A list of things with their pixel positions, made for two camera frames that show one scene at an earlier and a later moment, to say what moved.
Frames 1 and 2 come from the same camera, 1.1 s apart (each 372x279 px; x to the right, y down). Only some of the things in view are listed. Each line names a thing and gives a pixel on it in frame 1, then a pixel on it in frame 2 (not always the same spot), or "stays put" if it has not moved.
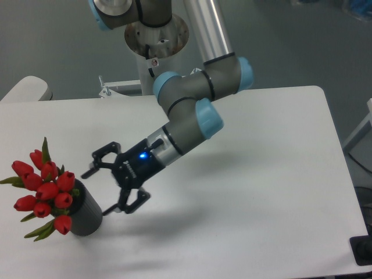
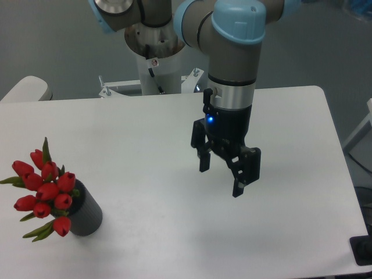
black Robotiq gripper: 130,170 to 226,129
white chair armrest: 29,88 stays put
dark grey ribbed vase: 85,213 stays put
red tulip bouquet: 53,189 stays put
